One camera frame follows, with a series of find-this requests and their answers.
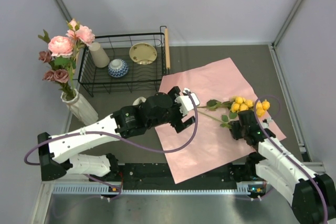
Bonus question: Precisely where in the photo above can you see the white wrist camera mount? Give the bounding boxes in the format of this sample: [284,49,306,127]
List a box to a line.
[261,117,273,128]
[175,88,200,116]

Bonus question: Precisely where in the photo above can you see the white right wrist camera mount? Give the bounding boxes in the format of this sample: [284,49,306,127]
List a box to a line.
[261,117,273,128]

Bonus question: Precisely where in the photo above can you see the yellow rose stem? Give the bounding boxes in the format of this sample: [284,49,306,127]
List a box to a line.
[197,96,271,129]

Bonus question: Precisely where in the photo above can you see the white ribbed ceramic vase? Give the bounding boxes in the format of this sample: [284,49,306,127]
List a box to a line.
[61,89,98,125]

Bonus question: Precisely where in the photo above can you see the cream printed ribbon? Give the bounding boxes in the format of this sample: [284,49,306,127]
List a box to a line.
[132,97,146,106]

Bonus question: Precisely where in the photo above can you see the grey slotted cable duct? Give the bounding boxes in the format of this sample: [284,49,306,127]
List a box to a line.
[52,184,266,195]

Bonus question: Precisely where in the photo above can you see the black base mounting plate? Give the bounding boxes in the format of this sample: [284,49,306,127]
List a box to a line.
[117,163,260,184]

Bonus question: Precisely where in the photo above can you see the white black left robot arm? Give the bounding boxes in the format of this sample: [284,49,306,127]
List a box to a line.
[37,87,200,181]

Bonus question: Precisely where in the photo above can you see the pink peony stem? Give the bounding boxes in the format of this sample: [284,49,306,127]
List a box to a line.
[38,19,95,95]

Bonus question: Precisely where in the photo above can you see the purple wrapping paper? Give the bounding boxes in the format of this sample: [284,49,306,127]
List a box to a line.
[153,56,287,184]

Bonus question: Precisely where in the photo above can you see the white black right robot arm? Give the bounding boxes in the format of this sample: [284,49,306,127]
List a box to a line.
[229,110,335,223]

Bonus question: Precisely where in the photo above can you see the black wire dish rack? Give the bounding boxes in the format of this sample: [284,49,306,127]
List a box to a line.
[77,26,171,96]

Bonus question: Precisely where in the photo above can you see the mauve rose stem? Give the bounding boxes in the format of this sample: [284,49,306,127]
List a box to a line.
[38,51,75,101]

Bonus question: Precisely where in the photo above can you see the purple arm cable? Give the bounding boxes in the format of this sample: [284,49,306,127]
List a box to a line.
[254,94,329,224]
[24,91,199,200]

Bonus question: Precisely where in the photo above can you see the aluminium front frame rail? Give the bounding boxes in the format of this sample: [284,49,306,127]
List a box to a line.
[41,162,329,183]

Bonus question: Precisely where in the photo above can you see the blue white patterned bowl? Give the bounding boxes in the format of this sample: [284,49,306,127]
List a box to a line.
[108,59,129,78]

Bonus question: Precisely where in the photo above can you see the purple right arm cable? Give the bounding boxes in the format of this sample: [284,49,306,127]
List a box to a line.
[254,94,329,224]

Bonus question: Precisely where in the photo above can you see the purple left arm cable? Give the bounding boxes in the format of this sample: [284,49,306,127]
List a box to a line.
[24,91,199,200]

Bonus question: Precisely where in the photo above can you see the cream floral plate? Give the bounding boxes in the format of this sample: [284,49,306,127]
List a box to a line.
[129,42,158,65]

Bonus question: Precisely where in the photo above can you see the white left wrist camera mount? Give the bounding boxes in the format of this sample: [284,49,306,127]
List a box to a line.
[175,88,200,116]

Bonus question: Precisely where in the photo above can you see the beige upturned cup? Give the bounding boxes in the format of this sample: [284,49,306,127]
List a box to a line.
[89,42,110,68]

